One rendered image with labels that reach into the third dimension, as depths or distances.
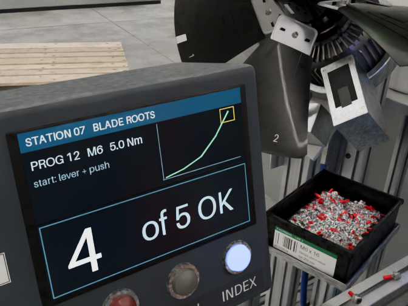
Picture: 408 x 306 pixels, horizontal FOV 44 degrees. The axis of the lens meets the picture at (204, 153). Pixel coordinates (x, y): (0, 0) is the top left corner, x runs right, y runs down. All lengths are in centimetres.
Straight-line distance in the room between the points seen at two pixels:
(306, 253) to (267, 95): 33
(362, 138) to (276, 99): 20
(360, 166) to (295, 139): 56
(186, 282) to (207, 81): 14
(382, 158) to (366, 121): 95
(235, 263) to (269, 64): 69
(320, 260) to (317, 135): 36
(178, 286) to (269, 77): 71
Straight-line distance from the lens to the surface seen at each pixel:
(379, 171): 200
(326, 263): 86
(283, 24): 108
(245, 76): 37
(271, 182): 246
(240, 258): 39
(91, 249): 33
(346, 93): 105
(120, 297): 35
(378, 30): 92
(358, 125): 104
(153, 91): 33
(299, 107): 102
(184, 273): 37
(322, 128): 115
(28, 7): 653
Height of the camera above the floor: 137
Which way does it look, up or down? 28 degrees down
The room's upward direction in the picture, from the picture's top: 3 degrees clockwise
